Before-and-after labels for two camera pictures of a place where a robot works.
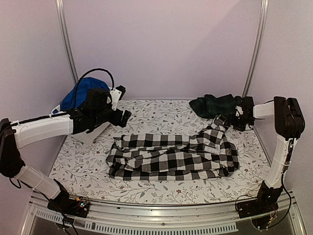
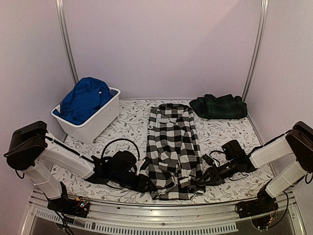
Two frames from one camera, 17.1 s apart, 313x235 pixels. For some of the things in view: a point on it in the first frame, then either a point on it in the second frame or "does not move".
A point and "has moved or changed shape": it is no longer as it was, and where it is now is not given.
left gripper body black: [116, 120] -> [133, 185]
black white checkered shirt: [140, 157] has moved or changed shape
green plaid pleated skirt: [210, 106] does not move
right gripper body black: [240, 123] -> [219, 176]
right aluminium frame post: [263, 15] does not move
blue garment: [84, 86] does not move
